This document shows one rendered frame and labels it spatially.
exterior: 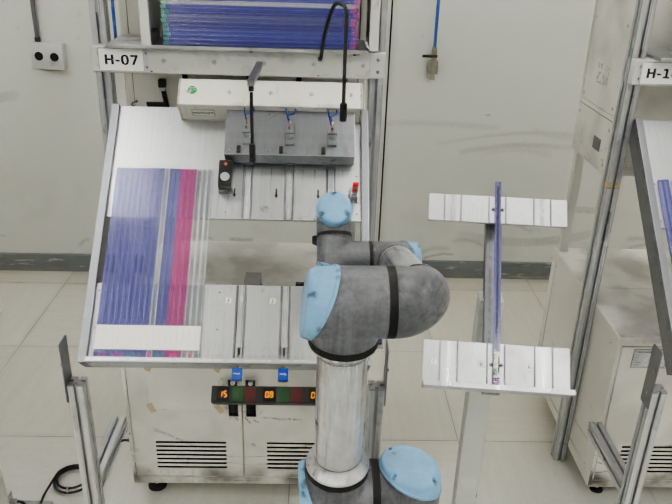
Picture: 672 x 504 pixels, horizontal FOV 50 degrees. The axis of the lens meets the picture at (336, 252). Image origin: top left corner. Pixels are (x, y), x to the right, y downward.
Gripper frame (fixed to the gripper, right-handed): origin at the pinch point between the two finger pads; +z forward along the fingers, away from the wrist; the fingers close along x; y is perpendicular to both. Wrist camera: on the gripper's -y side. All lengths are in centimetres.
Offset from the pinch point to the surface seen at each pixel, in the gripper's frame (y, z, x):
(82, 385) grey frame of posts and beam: -36, 0, 60
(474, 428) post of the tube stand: -46, 18, -40
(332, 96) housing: 40.8, 0.6, 0.1
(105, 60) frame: 49, -1, 60
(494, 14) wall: 132, 122, -76
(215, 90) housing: 42, 1, 31
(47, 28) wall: 123, 128, 129
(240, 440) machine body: -52, 48, 26
